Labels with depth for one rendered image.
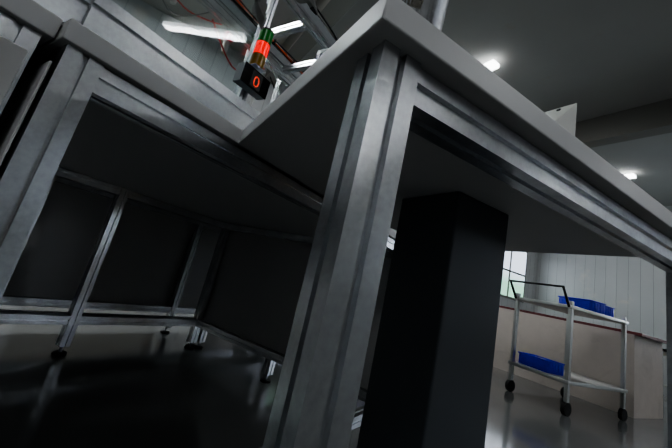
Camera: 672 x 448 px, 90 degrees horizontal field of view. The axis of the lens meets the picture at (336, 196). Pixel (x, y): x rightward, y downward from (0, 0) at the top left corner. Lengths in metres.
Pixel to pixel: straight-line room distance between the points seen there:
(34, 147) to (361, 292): 0.44
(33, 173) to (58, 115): 0.08
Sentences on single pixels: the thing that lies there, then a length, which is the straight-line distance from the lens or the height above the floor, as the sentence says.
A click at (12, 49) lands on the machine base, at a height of 0.79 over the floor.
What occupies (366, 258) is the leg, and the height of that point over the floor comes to 0.64.
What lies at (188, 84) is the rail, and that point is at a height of 0.91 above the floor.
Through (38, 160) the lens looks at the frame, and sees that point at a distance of 0.57.
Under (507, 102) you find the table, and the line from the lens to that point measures 0.41.
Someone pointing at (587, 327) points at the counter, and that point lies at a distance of 5.00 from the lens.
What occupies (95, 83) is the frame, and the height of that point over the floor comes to 0.80.
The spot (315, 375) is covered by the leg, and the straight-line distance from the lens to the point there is 0.27.
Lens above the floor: 0.62
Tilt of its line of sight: 14 degrees up
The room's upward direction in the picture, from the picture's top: 13 degrees clockwise
